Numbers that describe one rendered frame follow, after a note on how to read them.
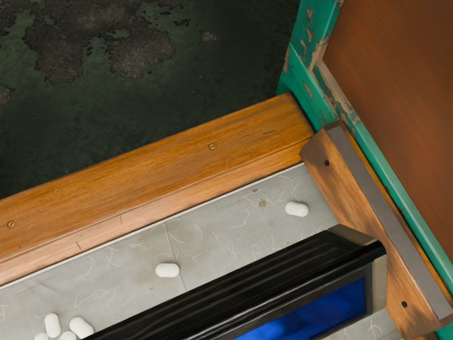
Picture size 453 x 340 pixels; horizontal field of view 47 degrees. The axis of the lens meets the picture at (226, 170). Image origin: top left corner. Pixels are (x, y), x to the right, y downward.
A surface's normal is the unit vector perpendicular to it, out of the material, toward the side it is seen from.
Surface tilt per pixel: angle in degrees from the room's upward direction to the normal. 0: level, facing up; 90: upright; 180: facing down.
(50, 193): 0
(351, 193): 67
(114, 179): 0
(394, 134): 90
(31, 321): 0
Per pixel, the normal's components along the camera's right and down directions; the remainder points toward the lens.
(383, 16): -0.90, 0.36
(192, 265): 0.06, -0.41
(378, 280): 0.39, 0.49
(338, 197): -0.81, 0.18
